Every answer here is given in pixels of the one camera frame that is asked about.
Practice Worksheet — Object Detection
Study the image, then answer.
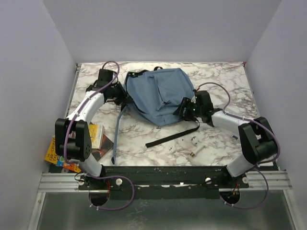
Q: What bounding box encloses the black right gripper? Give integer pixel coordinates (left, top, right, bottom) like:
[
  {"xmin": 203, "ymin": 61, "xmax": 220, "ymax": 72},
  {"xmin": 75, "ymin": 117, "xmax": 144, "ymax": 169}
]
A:
[{"xmin": 173, "ymin": 97, "xmax": 203, "ymax": 122}]

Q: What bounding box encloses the blue student backpack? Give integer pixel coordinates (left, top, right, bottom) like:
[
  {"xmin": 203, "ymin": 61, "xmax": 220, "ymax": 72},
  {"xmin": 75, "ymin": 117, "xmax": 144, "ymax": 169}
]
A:
[{"xmin": 111, "ymin": 67, "xmax": 195, "ymax": 164}]

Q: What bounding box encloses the dark red notebook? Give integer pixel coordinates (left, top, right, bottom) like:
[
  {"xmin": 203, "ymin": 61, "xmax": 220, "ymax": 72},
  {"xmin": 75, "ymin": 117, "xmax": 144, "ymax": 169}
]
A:
[{"xmin": 92, "ymin": 134, "xmax": 114, "ymax": 161}]

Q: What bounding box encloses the yellow illustrated book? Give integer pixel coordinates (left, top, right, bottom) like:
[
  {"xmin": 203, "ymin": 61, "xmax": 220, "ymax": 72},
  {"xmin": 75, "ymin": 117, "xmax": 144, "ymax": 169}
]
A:
[{"xmin": 89, "ymin": 124, "xmax": 105, "ymax": 149}]

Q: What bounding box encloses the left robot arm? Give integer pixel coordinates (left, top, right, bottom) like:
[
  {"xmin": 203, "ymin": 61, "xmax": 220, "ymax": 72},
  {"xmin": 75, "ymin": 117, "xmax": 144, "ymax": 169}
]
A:
[{"xmin": 55, "ymin": 69, "xmax": 126, "ymax": 189}]

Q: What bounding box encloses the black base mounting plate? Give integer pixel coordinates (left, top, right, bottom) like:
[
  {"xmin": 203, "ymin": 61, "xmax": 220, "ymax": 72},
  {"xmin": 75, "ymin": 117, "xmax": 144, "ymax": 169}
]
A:
[{"xmin": 47, "ymin": 165, "xmax": 281, "ymax": 201}]

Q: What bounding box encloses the aluminium frame rail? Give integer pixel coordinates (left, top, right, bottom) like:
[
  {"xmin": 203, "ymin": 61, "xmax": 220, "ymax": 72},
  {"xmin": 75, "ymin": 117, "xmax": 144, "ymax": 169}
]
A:
[{"xmin": 38, "ymin": 173, "xmax": 89, "ymax": 193}]

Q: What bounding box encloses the yellow treehouse book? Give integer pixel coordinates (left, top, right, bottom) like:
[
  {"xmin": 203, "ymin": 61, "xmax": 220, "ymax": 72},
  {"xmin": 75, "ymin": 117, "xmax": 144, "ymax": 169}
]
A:
[{"xmin": 45, "ymin": 136, "xmax": 81, "ymax": 173}]

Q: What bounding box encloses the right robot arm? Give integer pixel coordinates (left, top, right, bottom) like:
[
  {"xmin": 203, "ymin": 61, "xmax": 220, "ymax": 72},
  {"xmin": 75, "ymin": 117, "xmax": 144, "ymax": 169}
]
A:
[{"xmin": 173, "ymin": 91, "xmax": 280, "ymax": 188}]

